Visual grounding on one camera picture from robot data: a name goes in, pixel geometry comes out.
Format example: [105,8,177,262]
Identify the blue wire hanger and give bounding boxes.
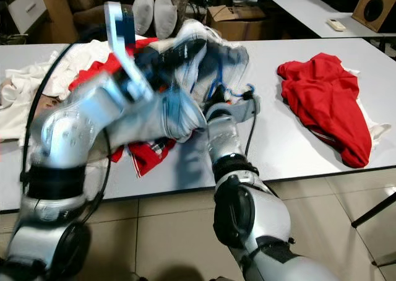
[213,58,256,102]

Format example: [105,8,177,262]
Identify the light blue denim jeans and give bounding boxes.
[99,20,251,142]

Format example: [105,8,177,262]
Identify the red garment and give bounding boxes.
[277,52,392,169]
[68,37,177,176]

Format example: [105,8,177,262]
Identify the grey cushion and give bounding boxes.
[155,0,183,40]
[131,0,158,37]

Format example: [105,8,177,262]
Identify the brown cardboard box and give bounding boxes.
[207,4,270,41]

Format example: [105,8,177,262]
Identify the brown leather armchair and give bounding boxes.
[65,0,143,29]

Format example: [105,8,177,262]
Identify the white garment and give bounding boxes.
[0,38,118,108]
[0,102,50,142]

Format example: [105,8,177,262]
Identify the beige pink garment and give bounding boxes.
[0,78,55,118]

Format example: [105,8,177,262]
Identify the white drawer cabinet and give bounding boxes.
[25,0,56,34]

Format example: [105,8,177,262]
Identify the white remote control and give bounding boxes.
[327,19,347,32]

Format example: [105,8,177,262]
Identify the wooden loudspeaker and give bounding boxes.
[353,0,396,33]

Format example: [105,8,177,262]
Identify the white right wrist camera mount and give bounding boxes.
[207,95,260,124]

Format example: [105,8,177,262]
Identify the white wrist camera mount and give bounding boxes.
[207,95,260,124]
[104,1,155,102]

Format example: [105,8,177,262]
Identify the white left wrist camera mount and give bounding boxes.
[104,1,155,102]

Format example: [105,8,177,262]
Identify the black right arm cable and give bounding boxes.
[244,95,259,158]

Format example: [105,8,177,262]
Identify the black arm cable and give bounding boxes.
[20,24,100,189]
[244,95,259,158]

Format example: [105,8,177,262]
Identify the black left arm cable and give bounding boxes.
[20,24,100,189]

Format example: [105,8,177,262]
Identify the black table leg frame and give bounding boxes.
[350,191,396,269]

